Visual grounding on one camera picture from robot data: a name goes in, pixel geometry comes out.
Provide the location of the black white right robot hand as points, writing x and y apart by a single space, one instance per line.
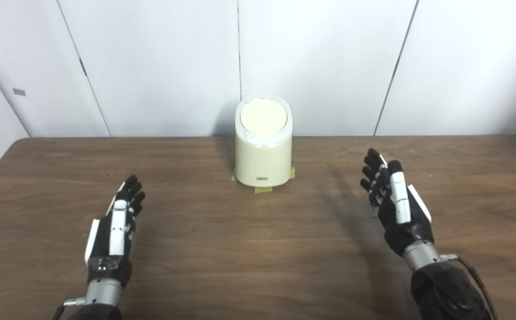
400 218

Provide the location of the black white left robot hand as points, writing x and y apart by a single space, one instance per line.
115 240

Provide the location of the cream-colored bin body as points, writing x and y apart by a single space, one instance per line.
262 162

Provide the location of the cream round bin lid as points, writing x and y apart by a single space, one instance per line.
263 118

